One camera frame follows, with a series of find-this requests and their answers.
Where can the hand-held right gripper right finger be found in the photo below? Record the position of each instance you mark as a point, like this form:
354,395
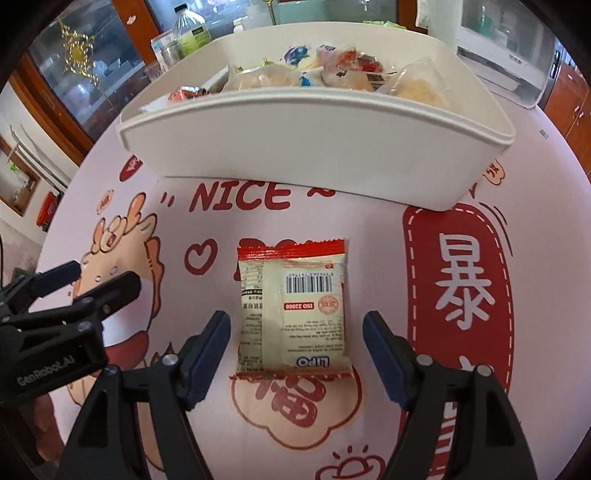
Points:
385,360

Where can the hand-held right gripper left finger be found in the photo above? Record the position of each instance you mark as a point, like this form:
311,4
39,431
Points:
210,355

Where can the small white box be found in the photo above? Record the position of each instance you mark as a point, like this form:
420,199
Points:
159,40

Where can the jar with red lid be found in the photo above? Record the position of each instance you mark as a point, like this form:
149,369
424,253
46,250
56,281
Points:
46,207

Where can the white blue pastry packet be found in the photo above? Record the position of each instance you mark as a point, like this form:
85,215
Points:
295,54

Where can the white plastic bin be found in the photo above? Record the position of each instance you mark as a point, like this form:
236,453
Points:
300,147

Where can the metal canister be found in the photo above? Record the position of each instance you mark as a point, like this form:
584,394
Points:
168,51

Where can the mint green canister brown lid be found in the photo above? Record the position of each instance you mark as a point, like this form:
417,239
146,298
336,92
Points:
304,8

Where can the white storage box clear front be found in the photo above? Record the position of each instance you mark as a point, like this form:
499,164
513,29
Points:
498,55

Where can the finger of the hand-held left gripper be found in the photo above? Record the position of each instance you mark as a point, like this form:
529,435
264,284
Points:
115,288
55,272

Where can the cream packet with red edges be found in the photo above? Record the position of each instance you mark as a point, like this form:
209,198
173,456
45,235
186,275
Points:
295,314

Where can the wooden cabinet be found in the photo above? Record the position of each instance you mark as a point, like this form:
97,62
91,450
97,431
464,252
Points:
572,106

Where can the green tissue pack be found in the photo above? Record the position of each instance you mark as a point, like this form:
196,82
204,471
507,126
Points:
383,24

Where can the gold door ornament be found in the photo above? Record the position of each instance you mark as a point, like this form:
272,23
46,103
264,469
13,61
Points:
76,53

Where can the red white snack packet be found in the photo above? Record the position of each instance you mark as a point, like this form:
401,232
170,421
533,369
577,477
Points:
184,94

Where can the clear glass cup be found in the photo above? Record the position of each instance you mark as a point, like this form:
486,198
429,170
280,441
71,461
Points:
154,71

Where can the clear bottle with green label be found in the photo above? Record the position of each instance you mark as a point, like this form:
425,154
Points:
191,30

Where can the small white bottle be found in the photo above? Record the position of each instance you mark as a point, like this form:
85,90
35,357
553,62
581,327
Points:
240,24

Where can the clear yellow rice cracker packet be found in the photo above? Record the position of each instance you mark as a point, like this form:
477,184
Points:
422,85

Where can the white red-striped long packet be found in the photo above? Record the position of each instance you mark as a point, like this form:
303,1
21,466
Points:
351,76

